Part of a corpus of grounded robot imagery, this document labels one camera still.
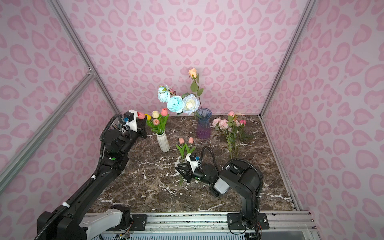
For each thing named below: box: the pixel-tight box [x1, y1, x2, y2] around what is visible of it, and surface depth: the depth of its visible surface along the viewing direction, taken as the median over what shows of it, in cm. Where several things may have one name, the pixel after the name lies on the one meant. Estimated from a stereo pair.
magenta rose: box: [239, 120, 251, 143], surface depth 109 cm
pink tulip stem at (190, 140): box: [185, 137, 195, 154], surface depth 105 cm
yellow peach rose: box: [188, 68, 204, 110], surface depth 88 cm
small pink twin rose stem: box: [212, 117, 232, 159], surface depth 106 cm
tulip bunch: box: [137, 108, 170, 135], surface depth 80 cm
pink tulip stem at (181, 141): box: [176, 137, 187, 160], surface depth 103 cm
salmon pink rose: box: [227, 111, 236, 158], surface depth 106 cm
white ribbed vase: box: [156, 131, 170, 153], surface depth 92 cm
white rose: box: [182, 93, 200, 116], surface depth 67 cm
